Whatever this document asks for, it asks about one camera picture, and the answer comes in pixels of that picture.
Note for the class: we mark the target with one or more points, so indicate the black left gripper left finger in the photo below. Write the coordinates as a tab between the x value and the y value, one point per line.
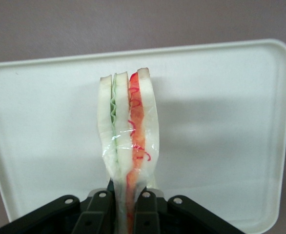
96	212

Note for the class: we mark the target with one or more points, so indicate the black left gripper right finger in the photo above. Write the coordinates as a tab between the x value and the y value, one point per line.
146	212

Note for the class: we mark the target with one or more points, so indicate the triangle sandwich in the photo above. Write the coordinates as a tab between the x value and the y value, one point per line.
138	126

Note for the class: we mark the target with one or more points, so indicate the cream plastic tray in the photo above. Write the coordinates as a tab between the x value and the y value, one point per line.
218	122

